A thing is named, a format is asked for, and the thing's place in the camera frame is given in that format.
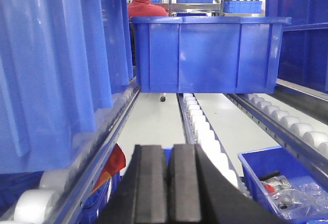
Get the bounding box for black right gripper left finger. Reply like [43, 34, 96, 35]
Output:
[96, 145, 168, 223]

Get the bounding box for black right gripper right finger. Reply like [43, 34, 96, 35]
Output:
[168, 144, 284, 223]

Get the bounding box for blue plastic bin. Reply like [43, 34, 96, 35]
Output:
[131, 16, 291, 94]

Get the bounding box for blue parts bin lower right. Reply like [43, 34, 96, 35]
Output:
[238, 146, 327, 223]

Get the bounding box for blue bin right rack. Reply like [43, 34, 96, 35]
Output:
[265, 0, 327, 93]

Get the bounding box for large blue bin left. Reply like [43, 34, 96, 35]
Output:
[1, 0, 133, 174]

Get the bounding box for blue bin background right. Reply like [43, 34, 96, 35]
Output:
[223, 1, 262, 13]

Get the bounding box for red orange label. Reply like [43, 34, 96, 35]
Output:
[90, 144, 126, 194]

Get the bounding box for clear plastic bags with parts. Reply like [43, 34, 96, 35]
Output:
[261, 175, 327, 220]

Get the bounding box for person in red shirt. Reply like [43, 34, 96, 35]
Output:
[127, 0, 169, 66]

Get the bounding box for middle roller track rail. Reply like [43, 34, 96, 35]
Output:
[176, 93, 251, 198]

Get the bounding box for roller track rail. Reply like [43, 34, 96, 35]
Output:
[176, 93, 251, 198]
[227, 92, 328, 181]
[1, 86, 139, 223]

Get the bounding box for left roller track rail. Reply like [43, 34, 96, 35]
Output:
[1, 86, 139, 223]

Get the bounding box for right roller track rail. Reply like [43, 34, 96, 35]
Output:
[227, 92, 328, 181]

